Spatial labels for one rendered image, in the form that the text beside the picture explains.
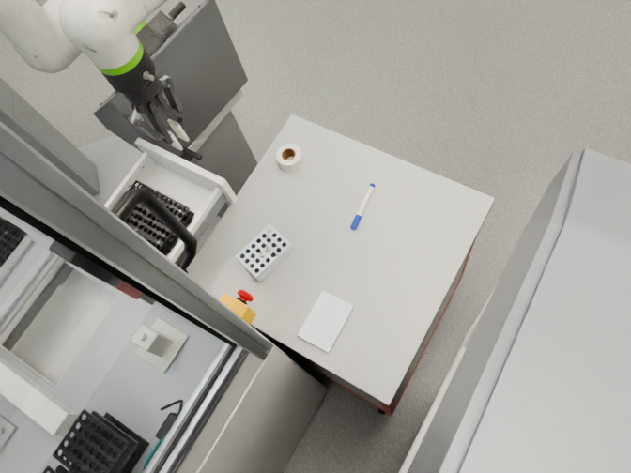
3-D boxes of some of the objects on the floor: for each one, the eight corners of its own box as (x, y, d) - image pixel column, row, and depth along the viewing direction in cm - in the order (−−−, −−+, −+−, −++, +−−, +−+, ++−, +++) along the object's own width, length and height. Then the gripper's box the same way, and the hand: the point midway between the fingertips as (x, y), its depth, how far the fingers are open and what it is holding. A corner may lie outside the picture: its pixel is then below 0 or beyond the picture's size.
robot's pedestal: (240, 167, 235) (173, 50, 166) (292, 196, 225) (244, 84, 156) (200, 218, 228) (113, 118, 159) (252, 251, 218) (183, 160, 149)
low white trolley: (326, 219, 219) (291, 114, 149) (462, 284, 199) (496, 197, 130) (253, 338, 204) (177, 282, 134) (392, 421, 184) (389, 405, 115)
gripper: (125, 112, 97) (175, 174, 119) (171, 54, 101) (211, 125, 123) (97, 99, 99) (150, 161, 121) (143, 42, 103) (187, 114, 125)
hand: (175, 135), depth 119 cm, fingers closed
